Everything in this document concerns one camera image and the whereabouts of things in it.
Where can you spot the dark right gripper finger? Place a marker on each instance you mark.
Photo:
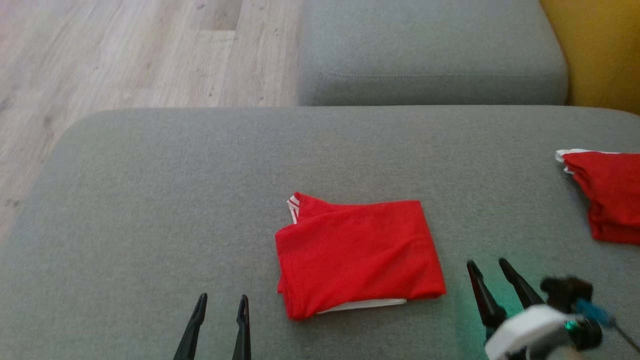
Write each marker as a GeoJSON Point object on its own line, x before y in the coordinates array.
{"type": "Point", "coordinates": [485, 300]}
{"type": "Point", "coordinates": [522, 287]}

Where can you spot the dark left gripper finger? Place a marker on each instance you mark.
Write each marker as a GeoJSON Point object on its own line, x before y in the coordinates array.
{"type": "Point", "coordinates": [192, 330]}
{"type": "Point", "coordinates": [243, 330]}

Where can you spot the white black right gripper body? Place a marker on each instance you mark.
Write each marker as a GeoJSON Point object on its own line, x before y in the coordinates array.
{"type": "Point", "coordinates": [530, 332]}

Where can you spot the red garment with white stripes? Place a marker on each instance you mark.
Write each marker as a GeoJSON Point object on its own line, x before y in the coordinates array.
{"type": "Point", "coordinates": [355, 255]}

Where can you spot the folded red garment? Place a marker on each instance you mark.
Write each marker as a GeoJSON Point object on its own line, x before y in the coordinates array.
{"type": "Point", "coordinates": [612, 195]}

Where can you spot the large grey sofa seat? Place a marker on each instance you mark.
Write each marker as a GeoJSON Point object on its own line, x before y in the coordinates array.
{"type": "Point", "coordinates": [150, 200]}

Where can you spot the yellow sofa backrest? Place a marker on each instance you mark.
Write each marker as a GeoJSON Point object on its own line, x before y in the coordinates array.
{"type": "Point", "coordinates": [600, 50]}

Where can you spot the small grey sofa cushion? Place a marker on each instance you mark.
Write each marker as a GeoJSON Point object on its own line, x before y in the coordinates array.
{"type": "Point", "coordinates": [430, 45]}

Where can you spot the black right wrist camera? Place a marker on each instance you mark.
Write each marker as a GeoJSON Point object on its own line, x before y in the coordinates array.
{"type": "Point", "coordinates": [575, 310]}

